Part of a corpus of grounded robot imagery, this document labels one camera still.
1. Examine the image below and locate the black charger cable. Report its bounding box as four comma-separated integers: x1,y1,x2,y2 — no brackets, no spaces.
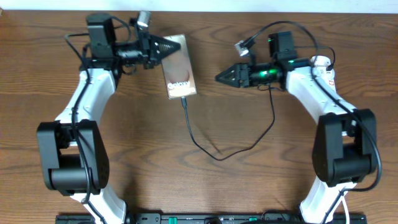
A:
180,45,336,162

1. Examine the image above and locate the bronze Galaxy smartphone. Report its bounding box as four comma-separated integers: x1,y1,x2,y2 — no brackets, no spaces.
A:
162,34,197,100

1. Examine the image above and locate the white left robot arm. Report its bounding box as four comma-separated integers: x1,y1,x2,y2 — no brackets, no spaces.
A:
37,11,181,223

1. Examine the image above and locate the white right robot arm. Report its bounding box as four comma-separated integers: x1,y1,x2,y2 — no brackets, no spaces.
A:
215,32,381,223

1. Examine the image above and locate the white power strip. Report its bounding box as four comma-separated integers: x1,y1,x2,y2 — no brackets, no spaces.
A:
310,55,336,92

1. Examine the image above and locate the white power strip cord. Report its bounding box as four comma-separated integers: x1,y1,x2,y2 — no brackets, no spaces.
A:
340,197,351,224

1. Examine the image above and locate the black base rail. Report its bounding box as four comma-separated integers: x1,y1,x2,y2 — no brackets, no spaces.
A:
55,210,368,224

